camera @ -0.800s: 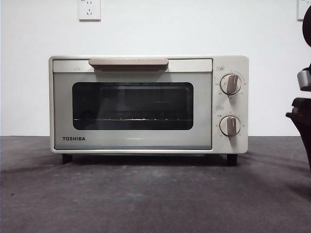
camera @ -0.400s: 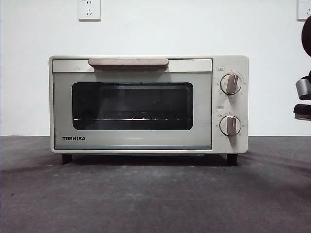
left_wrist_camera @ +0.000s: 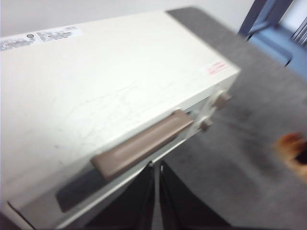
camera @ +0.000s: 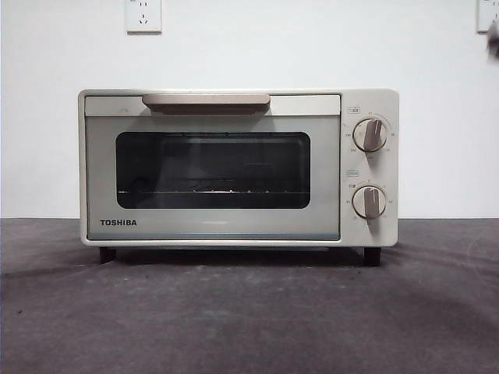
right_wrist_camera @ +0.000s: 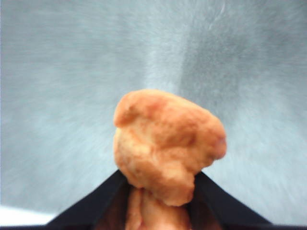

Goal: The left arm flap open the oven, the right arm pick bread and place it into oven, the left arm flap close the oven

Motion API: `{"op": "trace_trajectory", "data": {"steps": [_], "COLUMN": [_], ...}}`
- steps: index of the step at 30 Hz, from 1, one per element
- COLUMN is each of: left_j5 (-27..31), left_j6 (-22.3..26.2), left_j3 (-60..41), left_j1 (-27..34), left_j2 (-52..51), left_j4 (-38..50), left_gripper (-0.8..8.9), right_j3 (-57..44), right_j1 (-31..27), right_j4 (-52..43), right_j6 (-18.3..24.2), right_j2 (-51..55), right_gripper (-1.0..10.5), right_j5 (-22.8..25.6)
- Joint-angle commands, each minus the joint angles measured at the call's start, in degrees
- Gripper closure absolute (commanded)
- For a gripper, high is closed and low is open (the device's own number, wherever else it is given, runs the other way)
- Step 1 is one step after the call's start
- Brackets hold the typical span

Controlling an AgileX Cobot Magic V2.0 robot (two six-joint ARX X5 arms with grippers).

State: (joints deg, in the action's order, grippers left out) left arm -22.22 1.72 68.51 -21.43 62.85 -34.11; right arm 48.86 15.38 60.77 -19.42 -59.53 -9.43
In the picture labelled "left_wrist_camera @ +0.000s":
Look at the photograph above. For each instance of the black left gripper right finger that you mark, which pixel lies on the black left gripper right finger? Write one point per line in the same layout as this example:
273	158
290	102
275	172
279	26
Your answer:
177	206

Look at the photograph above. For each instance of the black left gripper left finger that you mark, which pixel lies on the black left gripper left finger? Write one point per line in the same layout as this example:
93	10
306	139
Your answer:
129	206

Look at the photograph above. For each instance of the golden brown bread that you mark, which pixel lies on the golden brown bread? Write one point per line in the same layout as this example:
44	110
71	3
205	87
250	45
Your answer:
285	145

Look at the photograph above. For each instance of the cream oven knob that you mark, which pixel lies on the cream oven knob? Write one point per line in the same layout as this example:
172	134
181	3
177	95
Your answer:
221	99
206	124

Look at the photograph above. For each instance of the cream Toshiba toaster oven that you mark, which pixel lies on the cream Toshiba toaster oven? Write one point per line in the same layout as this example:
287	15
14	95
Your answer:
96	83

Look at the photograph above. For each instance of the blue chair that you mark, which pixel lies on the blue chair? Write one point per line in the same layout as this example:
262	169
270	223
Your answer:
271	40

